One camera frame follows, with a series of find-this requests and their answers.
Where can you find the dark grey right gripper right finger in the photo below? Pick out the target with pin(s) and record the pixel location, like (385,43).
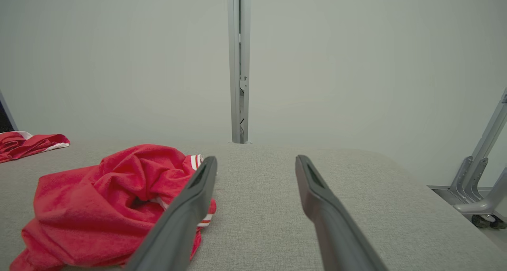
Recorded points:
(332,231)

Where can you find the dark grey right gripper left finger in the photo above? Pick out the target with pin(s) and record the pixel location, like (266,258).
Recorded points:
(186,219)

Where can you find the red white-sleeved shirt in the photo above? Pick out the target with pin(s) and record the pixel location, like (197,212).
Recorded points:
(99,203)

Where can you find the crumpled red and white garment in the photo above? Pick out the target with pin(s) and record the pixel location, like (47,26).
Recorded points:
(23,144)

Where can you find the black caster wheel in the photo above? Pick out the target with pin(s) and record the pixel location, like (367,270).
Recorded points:
(481,221)

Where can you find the dark panel with grey edge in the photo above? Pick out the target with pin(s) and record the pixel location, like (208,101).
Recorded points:
(4,122)

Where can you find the grey metal stand frame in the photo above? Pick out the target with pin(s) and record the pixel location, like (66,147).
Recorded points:
(475,168)

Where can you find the grey metal slotted post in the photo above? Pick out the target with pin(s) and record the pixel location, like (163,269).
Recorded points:
(235,65)

